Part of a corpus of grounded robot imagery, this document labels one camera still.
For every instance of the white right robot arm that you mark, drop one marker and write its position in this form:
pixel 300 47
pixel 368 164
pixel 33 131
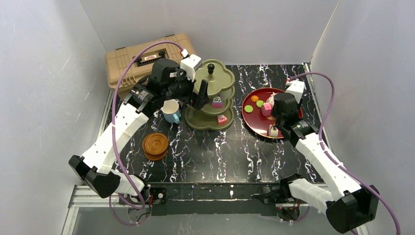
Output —
pixel 346 203

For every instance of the white sugared cake piece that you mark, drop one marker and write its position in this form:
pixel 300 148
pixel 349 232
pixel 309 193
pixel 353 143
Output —
pixel 272 131

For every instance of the red layered cake square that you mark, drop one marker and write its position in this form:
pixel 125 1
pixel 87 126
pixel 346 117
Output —
pixel 266 109

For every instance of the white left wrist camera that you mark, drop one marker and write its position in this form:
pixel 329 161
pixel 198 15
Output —
pixel 190 64

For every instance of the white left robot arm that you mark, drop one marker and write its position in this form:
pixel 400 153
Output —
pixel 94 166

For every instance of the pink sprinkled cake slice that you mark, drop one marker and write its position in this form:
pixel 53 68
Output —
pixel 222 119

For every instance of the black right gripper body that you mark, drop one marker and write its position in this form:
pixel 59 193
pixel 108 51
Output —
pixel 276 118

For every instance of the green three-tier serving stand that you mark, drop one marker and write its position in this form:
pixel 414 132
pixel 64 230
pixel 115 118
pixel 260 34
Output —
pixel 220 82

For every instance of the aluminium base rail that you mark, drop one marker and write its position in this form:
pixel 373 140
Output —
pixel 243 198

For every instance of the orange flower cookie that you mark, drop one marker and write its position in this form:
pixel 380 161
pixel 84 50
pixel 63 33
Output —
pixel 254 98

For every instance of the green macaron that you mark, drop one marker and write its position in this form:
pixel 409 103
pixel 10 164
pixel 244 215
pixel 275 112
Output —
pixel 259 103
pixel 248 109

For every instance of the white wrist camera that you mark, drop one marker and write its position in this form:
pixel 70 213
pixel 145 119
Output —
pixel 190 64
pixel 296 88

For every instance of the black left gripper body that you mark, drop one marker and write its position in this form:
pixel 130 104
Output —
pixel 191 91

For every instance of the red round lacquer tray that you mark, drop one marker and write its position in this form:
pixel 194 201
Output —
pixel 255 120

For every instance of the tan plastic toolbox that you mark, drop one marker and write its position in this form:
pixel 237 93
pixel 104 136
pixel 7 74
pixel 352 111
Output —
pixel 117 60

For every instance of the blue mug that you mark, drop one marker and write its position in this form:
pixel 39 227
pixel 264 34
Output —
pixel 171 111

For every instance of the stacked brown wooden coasters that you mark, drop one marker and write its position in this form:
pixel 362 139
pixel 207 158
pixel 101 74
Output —
pixel 155 146

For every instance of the purple frosted cake slice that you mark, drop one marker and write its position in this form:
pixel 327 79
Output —
pixel 217 102

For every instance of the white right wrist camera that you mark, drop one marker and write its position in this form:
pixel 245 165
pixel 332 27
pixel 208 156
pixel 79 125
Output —
pixel 296 88

